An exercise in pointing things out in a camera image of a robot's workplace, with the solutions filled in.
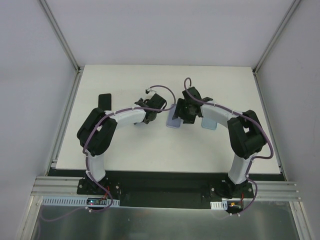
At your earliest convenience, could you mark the phone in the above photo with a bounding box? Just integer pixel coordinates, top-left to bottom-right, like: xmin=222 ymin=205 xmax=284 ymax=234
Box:
xmin=166 ymin=105 xmax=182 ymax=129
xmin=201 ymin=118 xmax=218 ymax=131

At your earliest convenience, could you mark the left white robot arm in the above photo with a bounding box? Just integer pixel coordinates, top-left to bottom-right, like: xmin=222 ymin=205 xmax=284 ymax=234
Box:
xmin=76 ymin=93 xmax=167 ymax=195

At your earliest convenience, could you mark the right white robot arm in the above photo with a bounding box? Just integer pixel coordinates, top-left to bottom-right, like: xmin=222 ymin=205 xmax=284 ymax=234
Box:
xmin=172 ymin=87 xmax=268 ymax=199

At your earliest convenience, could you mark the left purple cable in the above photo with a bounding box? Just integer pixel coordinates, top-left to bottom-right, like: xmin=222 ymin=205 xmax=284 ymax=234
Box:
xmin=37 ymin=84 xmax=177 ymax=223

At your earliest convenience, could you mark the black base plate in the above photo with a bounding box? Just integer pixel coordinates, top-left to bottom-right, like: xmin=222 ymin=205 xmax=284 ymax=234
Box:
xmin=47 ymin=168 xmax=286 ymax=208

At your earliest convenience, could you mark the right white cable duct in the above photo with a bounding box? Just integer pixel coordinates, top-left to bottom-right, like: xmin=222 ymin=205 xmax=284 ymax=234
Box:
xmin=210 ymin=200 xmax=228 ymax=211

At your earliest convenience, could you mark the white cable duct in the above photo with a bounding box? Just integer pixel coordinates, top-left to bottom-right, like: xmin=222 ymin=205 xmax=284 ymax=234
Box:
xmin=210 ymin=200 xmax=228 ymax=211
xmin=42 ymin=196 xmax=120 ymax=208

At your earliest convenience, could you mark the aluminium front rail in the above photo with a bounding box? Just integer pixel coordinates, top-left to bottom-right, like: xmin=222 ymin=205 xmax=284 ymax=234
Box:
xmin=31 ymin=176 xmax=302 ymax=202

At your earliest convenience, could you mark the left white cable duct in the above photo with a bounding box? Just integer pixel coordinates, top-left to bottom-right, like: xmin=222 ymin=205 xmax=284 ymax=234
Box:
xmin=42 ymin=196 xmax=120 ymax=208

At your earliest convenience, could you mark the right aluminium frame post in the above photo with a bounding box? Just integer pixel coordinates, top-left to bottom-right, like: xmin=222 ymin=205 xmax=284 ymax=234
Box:
xmin=252 ymin=0 xmax=303 ymax=76

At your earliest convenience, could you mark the aluminium frame post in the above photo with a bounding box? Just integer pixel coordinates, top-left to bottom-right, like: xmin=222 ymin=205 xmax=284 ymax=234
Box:
xmin=252 ymin=0 xmax=303 ymax=76
xmin=37 ymin=0 xmax=81 ymax=74

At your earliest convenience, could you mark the left aluminium frame post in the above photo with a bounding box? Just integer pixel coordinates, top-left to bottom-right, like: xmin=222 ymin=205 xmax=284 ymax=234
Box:
xmin=37 ymin=0 xmax=81 ymax=74

